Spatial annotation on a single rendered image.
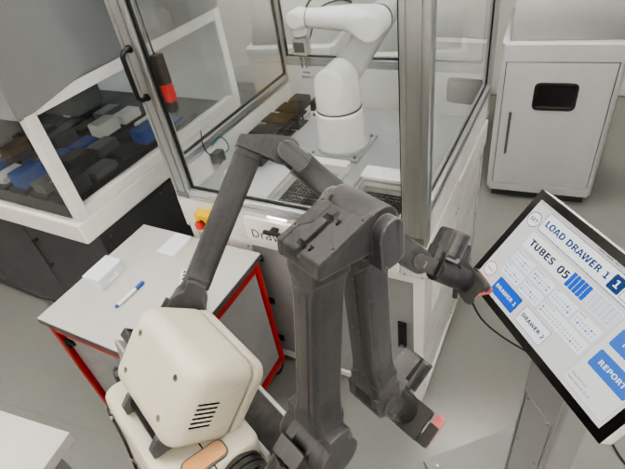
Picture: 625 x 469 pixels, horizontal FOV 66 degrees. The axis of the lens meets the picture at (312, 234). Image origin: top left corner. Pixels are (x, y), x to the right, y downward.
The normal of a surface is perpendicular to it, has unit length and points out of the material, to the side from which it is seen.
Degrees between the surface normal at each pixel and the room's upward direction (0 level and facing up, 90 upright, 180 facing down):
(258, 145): 60
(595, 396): 50
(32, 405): 0
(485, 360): 0
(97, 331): 0
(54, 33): 90
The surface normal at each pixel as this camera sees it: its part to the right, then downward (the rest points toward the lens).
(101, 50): 0.88, 0.19
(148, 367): -0.64, -0.16
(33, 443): -0.13, -0.77
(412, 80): -0.44, 0.61
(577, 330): -0.82, -0.29
